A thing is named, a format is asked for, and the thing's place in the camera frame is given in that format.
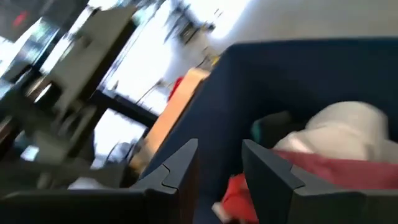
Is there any red sock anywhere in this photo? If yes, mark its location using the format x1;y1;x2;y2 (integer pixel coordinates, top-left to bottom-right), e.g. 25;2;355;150
213;172;261;224

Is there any black aluminium table frame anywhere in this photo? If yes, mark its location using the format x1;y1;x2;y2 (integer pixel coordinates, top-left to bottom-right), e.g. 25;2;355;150
67;18;160;156

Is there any white shirt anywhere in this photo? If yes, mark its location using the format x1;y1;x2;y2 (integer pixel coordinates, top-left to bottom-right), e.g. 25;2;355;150
273;101;398;164

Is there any maroon garment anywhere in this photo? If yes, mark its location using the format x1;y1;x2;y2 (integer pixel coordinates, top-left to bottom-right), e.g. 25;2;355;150
272;149;398;190

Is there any navy white striped fabric basket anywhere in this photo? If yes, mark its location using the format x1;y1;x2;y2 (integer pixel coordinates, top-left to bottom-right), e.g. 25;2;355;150
139;37;398;224

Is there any dark teal small garment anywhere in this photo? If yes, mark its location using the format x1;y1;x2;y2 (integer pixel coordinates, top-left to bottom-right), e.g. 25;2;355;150
251;111;307;149

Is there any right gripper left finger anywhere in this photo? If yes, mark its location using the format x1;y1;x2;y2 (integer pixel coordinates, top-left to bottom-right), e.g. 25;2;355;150
130;139;200;224

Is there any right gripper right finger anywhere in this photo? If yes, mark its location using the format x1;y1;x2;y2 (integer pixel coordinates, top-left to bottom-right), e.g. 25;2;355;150
242;139;343;224

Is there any red corner bracket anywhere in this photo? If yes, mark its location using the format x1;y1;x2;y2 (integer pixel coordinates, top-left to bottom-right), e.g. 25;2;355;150
167;77;184;102

